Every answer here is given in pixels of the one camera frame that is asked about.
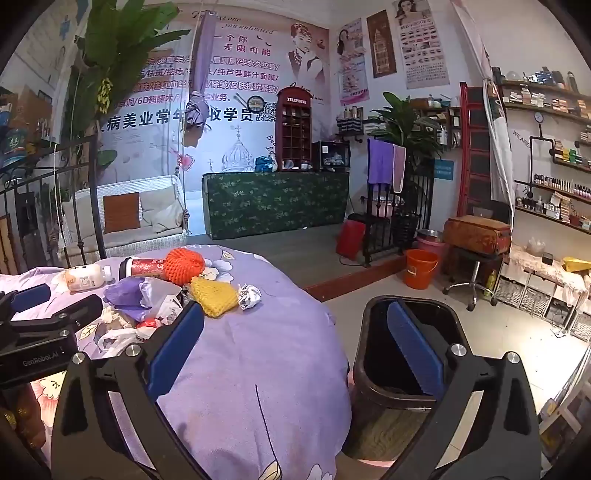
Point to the red ladder shelf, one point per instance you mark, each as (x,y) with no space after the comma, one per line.
(473,147)

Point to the swivel stool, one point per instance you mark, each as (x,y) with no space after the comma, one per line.
(471,277)

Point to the blue cloth bundle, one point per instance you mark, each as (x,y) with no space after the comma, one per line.
(263,164)

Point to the yellow foam net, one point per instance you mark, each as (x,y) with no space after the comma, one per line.
(214,295)

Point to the black trash bin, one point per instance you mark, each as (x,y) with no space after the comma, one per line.
(397,429)

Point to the brown tower wall poster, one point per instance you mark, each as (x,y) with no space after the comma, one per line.
(382,44)

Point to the purple towel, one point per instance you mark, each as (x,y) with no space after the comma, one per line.
(379,161)

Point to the large wall banner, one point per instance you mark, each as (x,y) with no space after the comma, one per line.
(258,69)

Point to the black iron bed frame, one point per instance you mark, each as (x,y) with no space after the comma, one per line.
(94,184)

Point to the red and white wrapper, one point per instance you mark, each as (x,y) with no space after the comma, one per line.
(147,324)

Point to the green floral counter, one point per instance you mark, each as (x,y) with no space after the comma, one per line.
(277,203)

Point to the pink wall poster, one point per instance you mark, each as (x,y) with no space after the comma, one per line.
(354,64)

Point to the purple plastic bag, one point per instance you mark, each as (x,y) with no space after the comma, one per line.
(124,297)

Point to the blue sign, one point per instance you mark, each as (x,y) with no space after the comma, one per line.
(444,169)

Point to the pink basin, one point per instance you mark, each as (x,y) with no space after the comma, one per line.
(434,244)

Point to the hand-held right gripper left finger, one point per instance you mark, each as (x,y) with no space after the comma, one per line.
(178,344)

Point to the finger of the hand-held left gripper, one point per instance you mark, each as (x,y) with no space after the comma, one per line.
(55,318)
(30,297)

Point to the red phone booth cabinet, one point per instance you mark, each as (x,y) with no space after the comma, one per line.
(295,129)

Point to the orange foam net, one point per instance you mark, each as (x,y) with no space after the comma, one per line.
(184,265)

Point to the orange drink bottle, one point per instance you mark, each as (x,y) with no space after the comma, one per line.
(85,278)

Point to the white wicker swing sofa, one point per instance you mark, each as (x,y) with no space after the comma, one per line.
(161,235)

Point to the white plastic bag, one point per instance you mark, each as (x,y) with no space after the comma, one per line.
(115,341)

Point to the white roll-up banner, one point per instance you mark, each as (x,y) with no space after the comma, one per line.
(501,138)

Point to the black metal fence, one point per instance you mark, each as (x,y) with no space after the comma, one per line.
(415,203)

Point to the purple hanging umbrella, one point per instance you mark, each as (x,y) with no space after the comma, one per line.
(203,55)

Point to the red paper cup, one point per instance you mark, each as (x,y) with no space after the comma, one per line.
(147,267)

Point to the pink towel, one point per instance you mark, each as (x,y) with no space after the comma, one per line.
(399,168)

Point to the green potted plant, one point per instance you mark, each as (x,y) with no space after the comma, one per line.
(411,124)

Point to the brown suitcase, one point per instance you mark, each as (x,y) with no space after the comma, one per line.
(478,235)

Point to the white crumpled tissue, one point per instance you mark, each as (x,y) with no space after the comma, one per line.
(115,318)

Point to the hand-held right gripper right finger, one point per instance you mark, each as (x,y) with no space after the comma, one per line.
(415,346)

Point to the tall leafy plant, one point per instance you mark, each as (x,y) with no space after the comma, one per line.
(120,41)

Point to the clear plastic wrapper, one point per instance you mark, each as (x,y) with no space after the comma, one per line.
(249,297)

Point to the orange cushion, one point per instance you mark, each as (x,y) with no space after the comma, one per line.
(121,212)

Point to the clear plastic bag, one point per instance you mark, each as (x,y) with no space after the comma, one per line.
(168,300)

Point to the white cushion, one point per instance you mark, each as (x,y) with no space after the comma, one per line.
(161,207)

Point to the red bag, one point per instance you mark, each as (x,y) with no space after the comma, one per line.
(351,240)

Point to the orange bucket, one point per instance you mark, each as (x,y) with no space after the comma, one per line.
(420,272)

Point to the wooden wall shelves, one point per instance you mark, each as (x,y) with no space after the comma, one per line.
(554,152)

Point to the eyebrow chart wall poster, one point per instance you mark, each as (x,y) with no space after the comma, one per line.
(422,46)

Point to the lace covered table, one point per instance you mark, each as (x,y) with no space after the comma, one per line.
(545,267)

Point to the black display box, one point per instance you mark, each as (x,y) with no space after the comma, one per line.
(330,156)

